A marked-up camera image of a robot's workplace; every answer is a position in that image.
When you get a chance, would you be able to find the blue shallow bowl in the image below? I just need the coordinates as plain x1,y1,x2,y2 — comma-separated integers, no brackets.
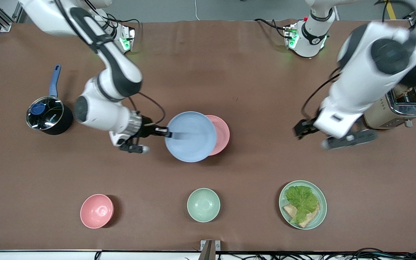
165,111,218,163

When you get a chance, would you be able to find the pink shallow bowl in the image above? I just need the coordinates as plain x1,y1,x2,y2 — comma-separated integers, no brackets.
205,115,230,157

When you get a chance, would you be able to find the green lettuce leaf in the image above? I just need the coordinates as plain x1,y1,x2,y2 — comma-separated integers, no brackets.
285,185,319,224

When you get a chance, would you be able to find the green plate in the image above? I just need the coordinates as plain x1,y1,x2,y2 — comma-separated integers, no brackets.
279,180,328,230

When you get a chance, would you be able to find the small deep green bowl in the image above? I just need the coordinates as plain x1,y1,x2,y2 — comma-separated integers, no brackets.
187,188,221,223

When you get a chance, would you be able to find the toasted bread slice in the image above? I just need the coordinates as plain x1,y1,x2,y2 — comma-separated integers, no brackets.
283,203,320,228

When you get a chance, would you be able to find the silver beige toaster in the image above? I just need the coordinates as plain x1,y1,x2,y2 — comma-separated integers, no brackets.
363,86,416,131

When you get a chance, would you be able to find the small deep pink bowl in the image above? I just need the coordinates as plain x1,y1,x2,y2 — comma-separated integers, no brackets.
80,194,114,229

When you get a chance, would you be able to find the glass lid with blue knob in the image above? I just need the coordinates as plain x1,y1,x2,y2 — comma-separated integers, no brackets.
26,96,65,130

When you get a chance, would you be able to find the bread slice in toaster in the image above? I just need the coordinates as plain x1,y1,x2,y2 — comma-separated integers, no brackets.
395,86,413,99

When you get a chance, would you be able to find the black pot with blue handle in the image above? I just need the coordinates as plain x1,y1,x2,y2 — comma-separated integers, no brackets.
26,65,74,136

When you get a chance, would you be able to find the black left base cable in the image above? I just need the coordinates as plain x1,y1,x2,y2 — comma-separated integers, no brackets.
254,18,289,38

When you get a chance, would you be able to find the black base cable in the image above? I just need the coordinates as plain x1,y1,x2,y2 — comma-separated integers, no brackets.
105,14,140,36
254,18,289,38

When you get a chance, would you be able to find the black right base cable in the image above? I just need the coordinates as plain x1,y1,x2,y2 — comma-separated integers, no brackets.
105,14,140,36

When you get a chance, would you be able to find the metal table bracket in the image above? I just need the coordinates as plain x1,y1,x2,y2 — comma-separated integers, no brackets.
200,240,221,260

